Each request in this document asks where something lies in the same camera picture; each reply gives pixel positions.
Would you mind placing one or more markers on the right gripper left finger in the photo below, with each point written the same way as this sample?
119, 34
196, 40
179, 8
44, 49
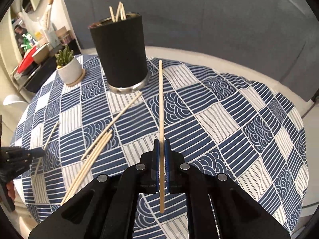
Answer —
106, 207

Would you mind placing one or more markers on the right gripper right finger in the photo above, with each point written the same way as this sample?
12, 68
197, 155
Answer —
217, 207

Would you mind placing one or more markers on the person left hand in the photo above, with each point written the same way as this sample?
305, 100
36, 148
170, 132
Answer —
11, 190

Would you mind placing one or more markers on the white chair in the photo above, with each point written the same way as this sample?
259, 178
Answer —
15, 101

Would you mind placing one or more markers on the black side shelf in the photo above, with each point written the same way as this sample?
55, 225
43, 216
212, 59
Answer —
35, 75

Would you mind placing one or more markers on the round wooden coaster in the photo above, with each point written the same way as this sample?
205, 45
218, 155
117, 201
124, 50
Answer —
78, 80

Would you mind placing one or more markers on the beige bowl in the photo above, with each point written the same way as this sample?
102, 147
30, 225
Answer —
41, 54

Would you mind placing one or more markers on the white pot with cactus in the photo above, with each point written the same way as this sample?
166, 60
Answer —
68, 67

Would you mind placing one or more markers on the long wooden chopstick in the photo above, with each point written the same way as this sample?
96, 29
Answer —
109, 126

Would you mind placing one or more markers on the black cylindrical utensil holder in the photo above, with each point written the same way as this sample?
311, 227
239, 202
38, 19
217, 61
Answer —
121, 50

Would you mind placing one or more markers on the chopstick in holder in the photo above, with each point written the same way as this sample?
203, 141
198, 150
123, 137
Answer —
118, 13
112, 14
122, 12

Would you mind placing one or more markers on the wooden hair brush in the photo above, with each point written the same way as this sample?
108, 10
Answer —
47, 15

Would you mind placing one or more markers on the grey backdrop cloth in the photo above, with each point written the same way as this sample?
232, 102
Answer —
278, 38

